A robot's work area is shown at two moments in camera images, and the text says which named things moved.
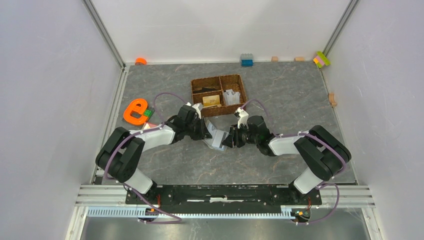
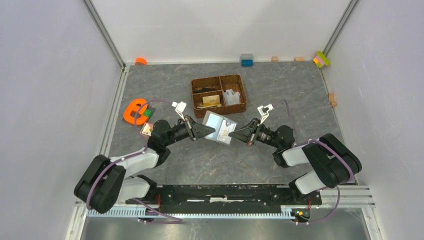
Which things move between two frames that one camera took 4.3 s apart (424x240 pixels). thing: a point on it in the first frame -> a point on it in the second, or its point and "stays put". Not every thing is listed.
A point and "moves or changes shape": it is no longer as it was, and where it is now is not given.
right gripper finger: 228,141 -> 245,133
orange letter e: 132,106 stays put
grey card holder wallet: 219,127 moves or changes shape
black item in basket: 205,89 stays put
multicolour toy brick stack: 321,59 stays put
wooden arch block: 332,99 stays put
